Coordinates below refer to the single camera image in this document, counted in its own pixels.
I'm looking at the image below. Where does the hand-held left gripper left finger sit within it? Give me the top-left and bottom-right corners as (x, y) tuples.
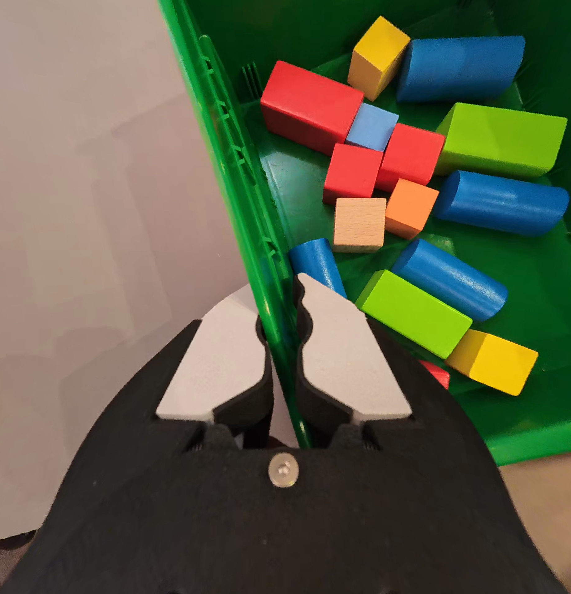
(155, 283), (274, 438)

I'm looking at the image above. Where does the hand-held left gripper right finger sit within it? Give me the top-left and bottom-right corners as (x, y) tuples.
(292, 272), (413, 442)

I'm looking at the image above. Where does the green plastic bin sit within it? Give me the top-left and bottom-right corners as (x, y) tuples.
(158, 0), (571, 467)

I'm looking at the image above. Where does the long green wooden block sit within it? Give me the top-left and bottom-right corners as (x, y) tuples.
(434, 102), (569, 180)
(355, 269), (474, 359)

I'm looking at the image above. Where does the small red wooden block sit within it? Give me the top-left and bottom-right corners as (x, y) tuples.
(418, 359), (451, 391)

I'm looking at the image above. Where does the blue wooden cylinder block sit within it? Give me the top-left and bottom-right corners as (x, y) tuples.
(288, 238), (348, 300)
(432, 170), (570, 238)
(391, 238), (509, 324)

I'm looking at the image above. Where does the natural wood cube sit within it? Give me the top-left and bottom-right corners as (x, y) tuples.
(333, 198), (387, 254)

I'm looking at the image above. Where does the yellow wooden block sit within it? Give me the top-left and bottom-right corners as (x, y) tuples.
(348, 16), (411, 102)
(445, 329), (539, 397)

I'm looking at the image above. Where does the orange wooden cube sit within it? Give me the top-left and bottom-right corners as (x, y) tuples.
(385, 178), (440, 240)

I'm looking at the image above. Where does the red wooden cube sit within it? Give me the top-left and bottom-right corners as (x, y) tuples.
(322, 143), (384, 206)
(376, 123), (447, 194)

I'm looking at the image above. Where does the light blue wooden cube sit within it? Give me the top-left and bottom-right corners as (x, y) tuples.
(345, 102), (400, 152)

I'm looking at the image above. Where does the long red wooden block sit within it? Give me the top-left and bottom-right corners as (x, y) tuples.
(260, 60), (364, 157)

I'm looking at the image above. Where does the large blue half-round block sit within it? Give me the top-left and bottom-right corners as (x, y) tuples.
(396, 36), (526, 104)

